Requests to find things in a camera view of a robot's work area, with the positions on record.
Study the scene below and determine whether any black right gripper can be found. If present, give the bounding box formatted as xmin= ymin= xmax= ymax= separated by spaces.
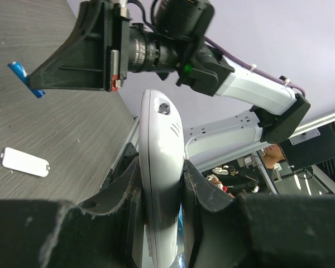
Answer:
xmin=28 ymin=1 xmax=131 ymax=92

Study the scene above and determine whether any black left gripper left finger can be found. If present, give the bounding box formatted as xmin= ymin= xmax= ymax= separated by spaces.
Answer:
xmin=0 ymin=158 xmax=144 ymax=267

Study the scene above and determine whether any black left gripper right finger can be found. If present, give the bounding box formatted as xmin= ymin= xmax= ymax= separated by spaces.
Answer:
xmin=181 ymin=161 xmax=335 ymax=267

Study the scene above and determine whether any white remote control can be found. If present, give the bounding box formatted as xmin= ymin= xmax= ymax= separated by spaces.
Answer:
xmin=138 ymin=89 xmax=185 ymax=267

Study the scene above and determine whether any white battery cover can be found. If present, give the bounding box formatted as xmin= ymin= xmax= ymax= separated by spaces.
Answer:
xmin=1 ymin=147 xmax=50 ymax=178

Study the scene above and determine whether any blue battery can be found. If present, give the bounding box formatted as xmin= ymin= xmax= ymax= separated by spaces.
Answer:
xmin=7 ymin=61 xmax=45 ymax=99

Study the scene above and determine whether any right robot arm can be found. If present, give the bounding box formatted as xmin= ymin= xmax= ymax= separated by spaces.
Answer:
xmin=27 ymin=1 xmax=310 ymax=169

